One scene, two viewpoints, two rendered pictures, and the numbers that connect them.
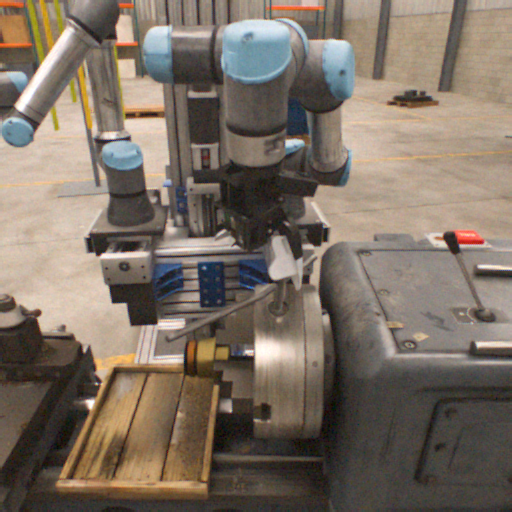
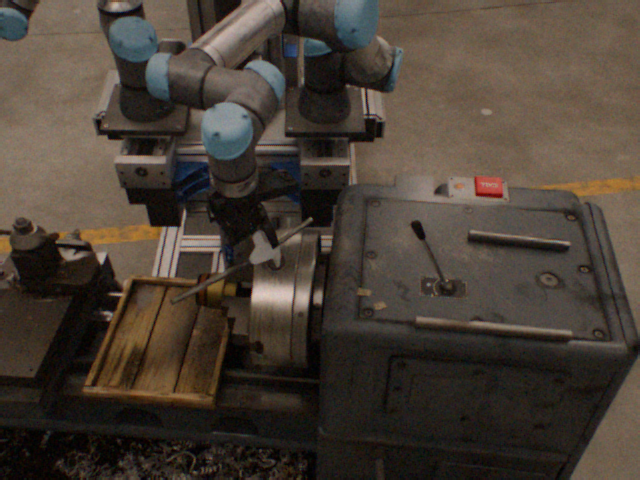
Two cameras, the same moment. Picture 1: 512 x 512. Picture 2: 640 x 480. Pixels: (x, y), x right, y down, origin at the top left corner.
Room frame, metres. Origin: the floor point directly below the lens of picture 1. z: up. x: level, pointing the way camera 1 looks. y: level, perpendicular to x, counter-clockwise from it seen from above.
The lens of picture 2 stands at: (-0.31, -0.21, 2.30)
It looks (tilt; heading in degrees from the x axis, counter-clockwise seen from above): 46 degrees down; 4
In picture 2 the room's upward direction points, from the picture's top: 1 degrees clockwise
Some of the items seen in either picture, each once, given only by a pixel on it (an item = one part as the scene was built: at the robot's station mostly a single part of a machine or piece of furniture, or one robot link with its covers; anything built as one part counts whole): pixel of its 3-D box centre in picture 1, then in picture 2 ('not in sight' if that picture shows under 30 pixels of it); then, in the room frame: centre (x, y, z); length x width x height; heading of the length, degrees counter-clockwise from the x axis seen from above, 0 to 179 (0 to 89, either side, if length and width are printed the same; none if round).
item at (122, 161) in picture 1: (123, 166); (135, 50); (1.29, 0.41, 1.33); 0.13 x 0.12 x 0.14; 27
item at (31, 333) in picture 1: (17, 337); (36, 255); (0.78, 0.55, 1.07); 0.07 x 0.07 x 0.10; 89
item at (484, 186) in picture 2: (466, 238); (488, 188); (0.92, -0.50, 1.26); 0.06 x 0.06 x 0.02; 89
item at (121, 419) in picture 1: (152, 421); (169, 337); (0.70, 0.24, 0.89); 0.36 x 0.30 x 0.04; 179
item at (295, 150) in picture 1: (286, 162); (327, 55); (1.33, -0.10, 1.33); 0.13 x 0.12 x 0.14; 74
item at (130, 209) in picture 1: (129, 202); (144, 90); (1.28, 0.40, 1.21); 0.15 x 0.15 x 0.10
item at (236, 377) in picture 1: (241, 388); (243, 323); (0.61, 0.03, 1.08); 0.12 x 0.11 x 0.05; 179
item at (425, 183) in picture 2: (395, 245); (413, 189); (0.91, -0.33, 1.24); 0.09 x 0.08 x 0.03; 89
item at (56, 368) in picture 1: (36, 361); (54, 275); (0.78, 0.53, 0.99); 0.20 x 0.10 x 0.05; 89
